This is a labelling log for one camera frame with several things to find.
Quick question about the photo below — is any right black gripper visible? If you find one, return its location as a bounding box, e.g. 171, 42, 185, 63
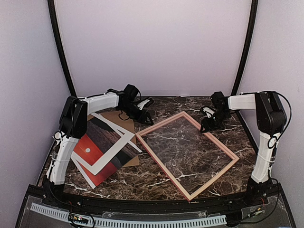
201, 110, 230, 132

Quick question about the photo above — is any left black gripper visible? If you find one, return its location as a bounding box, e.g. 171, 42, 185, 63
119, 102, 153, 125

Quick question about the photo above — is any light wooden picture frame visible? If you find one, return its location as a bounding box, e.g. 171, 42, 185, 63
136, 111, 239, 201

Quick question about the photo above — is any white photo mat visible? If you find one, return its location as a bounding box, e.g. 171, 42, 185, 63
71, 113, 135, 175

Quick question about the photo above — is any brown cardboard backing board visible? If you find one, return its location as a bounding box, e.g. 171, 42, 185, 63
86, 111, 142, 170

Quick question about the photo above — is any clear acrylic sheet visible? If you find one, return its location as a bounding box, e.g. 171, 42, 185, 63
142, 117, 232, 194

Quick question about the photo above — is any red sunset photo print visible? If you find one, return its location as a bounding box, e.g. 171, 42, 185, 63
71, 117, 141, 189

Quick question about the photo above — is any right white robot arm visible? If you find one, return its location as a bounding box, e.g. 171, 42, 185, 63
200, 91, 292, 184

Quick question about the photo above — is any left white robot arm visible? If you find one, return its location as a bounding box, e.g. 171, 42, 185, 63
46, 85, 154, 186

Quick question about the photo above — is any small circuit board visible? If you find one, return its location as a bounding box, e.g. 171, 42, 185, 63
68, 213, 89, 224

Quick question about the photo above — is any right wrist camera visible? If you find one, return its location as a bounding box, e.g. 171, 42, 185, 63
200, 106, 215, 118

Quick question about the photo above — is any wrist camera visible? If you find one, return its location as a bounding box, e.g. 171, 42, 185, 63
137, 98, 154, 110
200, 106, 215, 118

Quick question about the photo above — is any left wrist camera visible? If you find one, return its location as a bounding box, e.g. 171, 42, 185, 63
137, 98, 154, 110

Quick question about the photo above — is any right black corner post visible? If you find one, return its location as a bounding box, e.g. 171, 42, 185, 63
230, 0, 258, 95

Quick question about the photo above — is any black corner post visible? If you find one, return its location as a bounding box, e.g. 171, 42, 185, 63
230, 0, 258, 95
47, 0, 77, 96

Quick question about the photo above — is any black front rail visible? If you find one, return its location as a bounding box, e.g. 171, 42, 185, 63
16, 184, 295, 228

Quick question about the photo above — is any grey slotted cable duct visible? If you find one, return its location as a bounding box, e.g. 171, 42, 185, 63
30, 203, 227, 228

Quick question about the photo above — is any left black corner post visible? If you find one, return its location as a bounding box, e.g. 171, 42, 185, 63
47, 0, 77, 96

